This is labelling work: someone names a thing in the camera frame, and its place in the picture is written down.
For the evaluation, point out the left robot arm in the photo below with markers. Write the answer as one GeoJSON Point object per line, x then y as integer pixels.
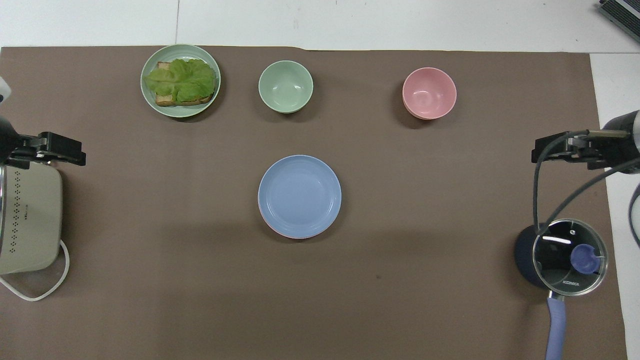
{"type": "Point", "coordinates": [3, 90]}

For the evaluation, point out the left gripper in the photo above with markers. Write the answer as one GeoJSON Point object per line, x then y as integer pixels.
{"type": "Point", "coordinates": [10, 142]}

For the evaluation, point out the pink bowl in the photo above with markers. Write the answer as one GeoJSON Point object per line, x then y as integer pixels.
{"type": "Point", "coordinates": [429, 93]}

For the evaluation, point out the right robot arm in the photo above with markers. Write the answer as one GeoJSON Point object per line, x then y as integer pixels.
{"type": "Point", "coordinates": [638, 127]}

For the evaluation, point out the toast slice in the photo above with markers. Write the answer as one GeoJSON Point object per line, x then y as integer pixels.
{"type": "Point", "coordinates": [167, 100]}

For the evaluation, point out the green lettuce leaf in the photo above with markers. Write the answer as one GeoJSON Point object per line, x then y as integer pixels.
{"type": "Point", "coordinates": [182, 77]}

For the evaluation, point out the blue plate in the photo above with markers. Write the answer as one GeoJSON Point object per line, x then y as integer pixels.
{"type": "Point", "coordinates": [299, 195]}

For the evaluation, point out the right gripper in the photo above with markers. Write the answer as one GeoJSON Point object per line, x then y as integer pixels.
{"type": "Point", "coordinates": [620, 145]}

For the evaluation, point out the green bowl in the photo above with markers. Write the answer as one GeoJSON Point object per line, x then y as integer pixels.
{"type": "Point", "coordinates": [285, 86]}

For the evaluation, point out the glass lid with blue knob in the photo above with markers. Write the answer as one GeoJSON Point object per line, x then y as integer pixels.
{"type": "Point", "coordinates": [570, 257]}

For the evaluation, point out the dark blue pot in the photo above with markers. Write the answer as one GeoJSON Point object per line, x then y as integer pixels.
{"type": "Point", "coordinates": [524, 260]}

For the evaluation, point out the beige electric cooker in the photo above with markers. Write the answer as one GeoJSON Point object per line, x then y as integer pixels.
{"type": "Point", "coordinates": [27, 220]}

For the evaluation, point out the green plate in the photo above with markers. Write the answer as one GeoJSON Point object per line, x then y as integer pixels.
{"type": "Point", "coordinates": [150, 100]}

